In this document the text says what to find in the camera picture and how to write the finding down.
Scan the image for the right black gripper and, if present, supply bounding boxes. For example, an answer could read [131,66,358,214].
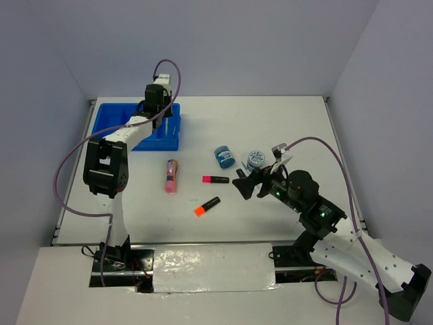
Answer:
[232,159,303,213]

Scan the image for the blue thin pen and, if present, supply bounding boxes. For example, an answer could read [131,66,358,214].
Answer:
[242,162,252,175]

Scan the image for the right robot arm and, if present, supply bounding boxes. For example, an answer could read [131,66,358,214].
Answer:
[232,166,432,322]

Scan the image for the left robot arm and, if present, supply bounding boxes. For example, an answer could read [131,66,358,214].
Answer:
[83,82,172,270]

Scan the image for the blue black highlighter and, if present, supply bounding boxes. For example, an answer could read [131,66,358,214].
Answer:
[236,169,246,178]

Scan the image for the blue slime jar upright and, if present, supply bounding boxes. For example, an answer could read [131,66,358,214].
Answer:
[246,150,267,173]

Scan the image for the blue slime jar lying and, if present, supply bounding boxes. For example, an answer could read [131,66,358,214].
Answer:
[214,146,235,169]

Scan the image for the pink black highlighter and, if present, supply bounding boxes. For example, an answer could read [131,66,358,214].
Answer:
[202,175,230,183]

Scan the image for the blue compartment tray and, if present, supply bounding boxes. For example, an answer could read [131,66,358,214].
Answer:
[91,103,181,151]

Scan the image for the orange black highlighter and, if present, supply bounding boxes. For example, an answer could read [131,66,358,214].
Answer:
[194,196,221,217]

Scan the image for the pink crayon tube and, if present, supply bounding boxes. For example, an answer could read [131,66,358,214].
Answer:
[164,159,179,194]

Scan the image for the silver foil plate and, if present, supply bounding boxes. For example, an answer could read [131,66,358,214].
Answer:
[153,244,278,293]

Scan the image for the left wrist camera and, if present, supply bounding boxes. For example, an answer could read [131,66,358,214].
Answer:
[153,73,171,93]

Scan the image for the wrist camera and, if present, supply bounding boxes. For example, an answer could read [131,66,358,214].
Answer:
[153,73,171,93]
[270,143,293,174]

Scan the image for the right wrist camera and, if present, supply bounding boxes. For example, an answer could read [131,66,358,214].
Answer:
[270,143,293,174]

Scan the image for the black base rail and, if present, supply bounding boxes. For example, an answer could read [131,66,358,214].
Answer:
[81,242,326,293]

